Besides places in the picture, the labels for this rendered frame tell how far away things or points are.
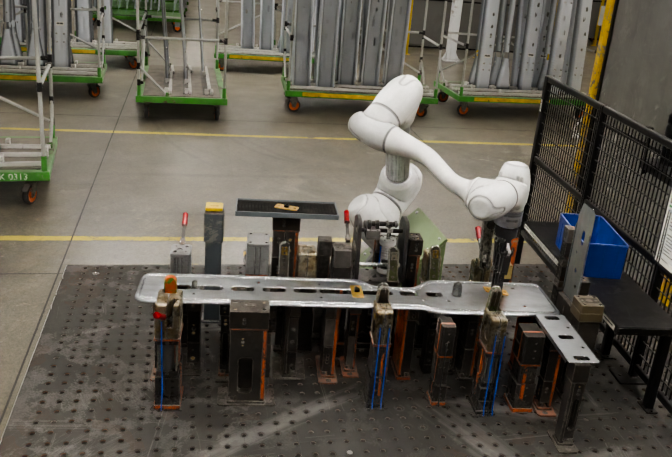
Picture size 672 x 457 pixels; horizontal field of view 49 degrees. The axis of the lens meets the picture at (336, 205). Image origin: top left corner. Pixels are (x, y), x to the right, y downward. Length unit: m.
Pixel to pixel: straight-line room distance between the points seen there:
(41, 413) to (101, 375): 0.24
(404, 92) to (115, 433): 1.47
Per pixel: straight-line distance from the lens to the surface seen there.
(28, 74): 9.50
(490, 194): 2.25
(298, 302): 2.40
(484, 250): 2.68
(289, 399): 2.47
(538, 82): 10.66
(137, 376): 2.58
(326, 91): 9.21
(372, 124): 2.63
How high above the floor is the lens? 2.11
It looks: 20 degrees down
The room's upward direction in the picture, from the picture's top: 5 degrees clockwise
